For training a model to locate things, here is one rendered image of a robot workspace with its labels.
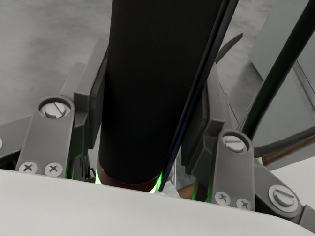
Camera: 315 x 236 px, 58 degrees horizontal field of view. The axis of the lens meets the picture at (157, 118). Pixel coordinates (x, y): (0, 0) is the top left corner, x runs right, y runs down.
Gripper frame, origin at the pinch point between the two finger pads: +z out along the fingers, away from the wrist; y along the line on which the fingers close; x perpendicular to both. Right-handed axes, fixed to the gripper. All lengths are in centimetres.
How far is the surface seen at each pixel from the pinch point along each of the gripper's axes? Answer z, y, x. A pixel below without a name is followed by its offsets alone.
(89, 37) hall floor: 266, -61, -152
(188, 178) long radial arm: 27, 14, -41
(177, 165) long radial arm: 27.8, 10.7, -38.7
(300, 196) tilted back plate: 19.6, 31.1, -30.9
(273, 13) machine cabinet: 282, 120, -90
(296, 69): 106, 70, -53
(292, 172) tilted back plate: 25, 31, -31
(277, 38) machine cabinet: 258, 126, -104
